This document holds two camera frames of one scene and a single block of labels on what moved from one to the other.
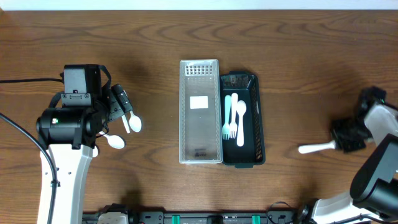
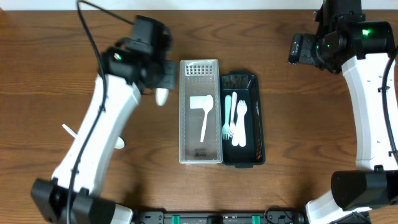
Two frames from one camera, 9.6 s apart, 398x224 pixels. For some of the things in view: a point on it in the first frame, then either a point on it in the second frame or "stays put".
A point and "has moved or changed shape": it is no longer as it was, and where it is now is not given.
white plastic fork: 233,127 stays put
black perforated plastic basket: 247,86 stays put
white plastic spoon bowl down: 135,122 to 161,94
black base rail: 152,217 stays put
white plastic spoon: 114,140 stays put
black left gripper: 114,110 to 165,81
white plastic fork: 304,149 to 236,137
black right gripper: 341,143 to 301,50
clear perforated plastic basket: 201,123 stays put
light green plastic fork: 226,127 stays put
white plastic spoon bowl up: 125,123 has moved or changed shape
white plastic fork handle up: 240,109 stays put
